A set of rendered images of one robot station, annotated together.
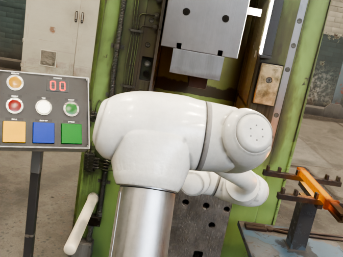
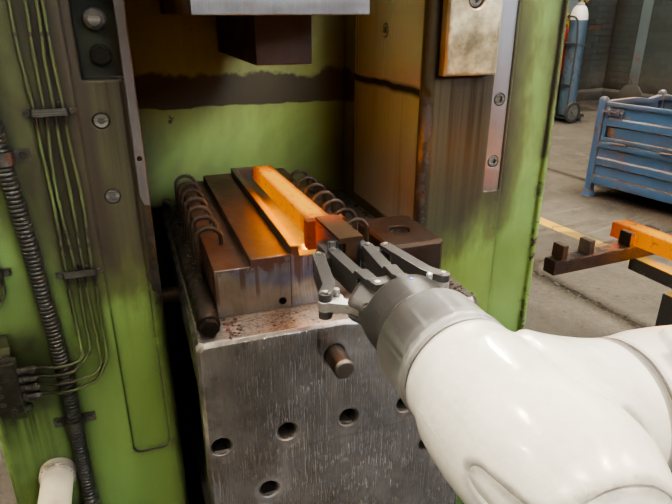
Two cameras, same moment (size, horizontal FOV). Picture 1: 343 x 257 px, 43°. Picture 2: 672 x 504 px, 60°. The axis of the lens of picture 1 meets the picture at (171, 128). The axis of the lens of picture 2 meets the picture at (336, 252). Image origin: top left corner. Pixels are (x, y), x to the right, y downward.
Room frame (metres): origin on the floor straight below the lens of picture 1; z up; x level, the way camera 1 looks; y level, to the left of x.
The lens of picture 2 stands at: (1.04, 0.11, 1.27)
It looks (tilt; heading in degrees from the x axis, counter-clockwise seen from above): 23 degrees down; 342
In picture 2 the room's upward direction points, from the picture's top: straight up
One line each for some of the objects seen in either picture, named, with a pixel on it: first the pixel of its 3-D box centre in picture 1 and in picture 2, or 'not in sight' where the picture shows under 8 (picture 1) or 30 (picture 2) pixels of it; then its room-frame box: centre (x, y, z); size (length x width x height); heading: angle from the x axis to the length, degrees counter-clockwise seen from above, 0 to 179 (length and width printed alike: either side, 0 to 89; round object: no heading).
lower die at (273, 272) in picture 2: not in sight; (257, 224); (1.91, -0.05, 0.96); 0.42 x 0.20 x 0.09; 1
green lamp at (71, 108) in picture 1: (71, 108); not in sight; (1.58, 0.38, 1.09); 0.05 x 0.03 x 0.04; 91
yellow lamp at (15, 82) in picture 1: (15, 82); not in sight; (1.53, 0.58, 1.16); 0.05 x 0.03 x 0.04; 91
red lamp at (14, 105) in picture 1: (14, 105); not in sight; (1.49, 0.56, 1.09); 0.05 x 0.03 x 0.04; 91
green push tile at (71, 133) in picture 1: (71, 133); not in sight; (1.54, 0.36, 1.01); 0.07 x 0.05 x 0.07; 116
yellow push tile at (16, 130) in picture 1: (14, 132); not in sight; (1.45, 0.54, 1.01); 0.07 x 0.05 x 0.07; 116
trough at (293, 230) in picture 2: not in sight; (271, 201); (1.91, -0.07, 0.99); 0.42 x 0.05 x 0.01; 1
